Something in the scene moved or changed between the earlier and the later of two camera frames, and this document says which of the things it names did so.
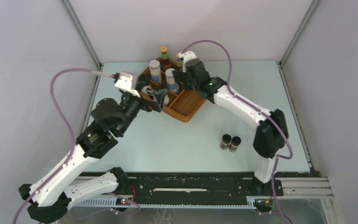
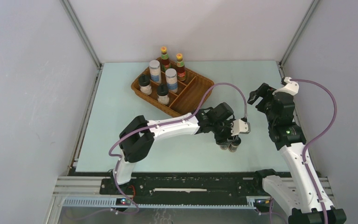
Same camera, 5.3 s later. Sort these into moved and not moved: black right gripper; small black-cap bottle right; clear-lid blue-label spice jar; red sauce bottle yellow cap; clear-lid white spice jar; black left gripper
Moved: black left gripper; black right gripper
Not moved: red sauce bottle yellow cap; clear-lid white spice jar; clear-lid blue-label spice jar; small black-cap bottle right
